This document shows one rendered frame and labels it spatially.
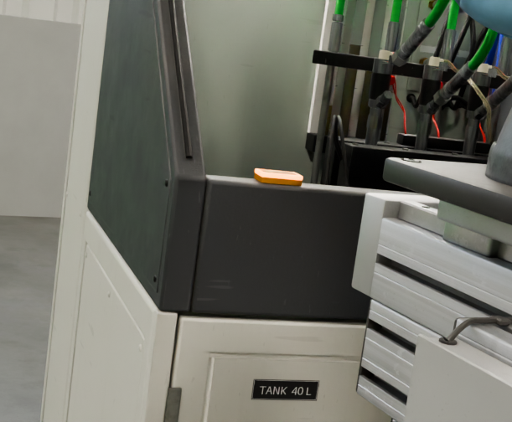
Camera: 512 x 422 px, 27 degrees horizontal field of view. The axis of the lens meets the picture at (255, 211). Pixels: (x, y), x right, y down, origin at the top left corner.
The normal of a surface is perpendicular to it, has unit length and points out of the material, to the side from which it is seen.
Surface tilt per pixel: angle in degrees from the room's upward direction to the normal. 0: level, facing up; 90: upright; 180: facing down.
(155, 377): 90
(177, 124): 43
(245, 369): 90
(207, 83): 90
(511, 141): 73
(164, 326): 90
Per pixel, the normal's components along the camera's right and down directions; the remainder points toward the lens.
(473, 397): -0.88, -0.04
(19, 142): 0.44, 0.22
